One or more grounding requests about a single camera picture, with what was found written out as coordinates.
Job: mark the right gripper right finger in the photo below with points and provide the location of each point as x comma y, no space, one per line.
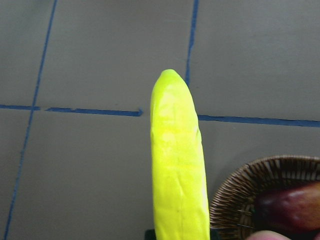
213,234

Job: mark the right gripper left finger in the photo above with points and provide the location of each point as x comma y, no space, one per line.
150,234

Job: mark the brown wicker basket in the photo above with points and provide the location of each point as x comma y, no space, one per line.
232,207

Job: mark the orange fruit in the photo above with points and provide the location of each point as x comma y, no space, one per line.
293,210

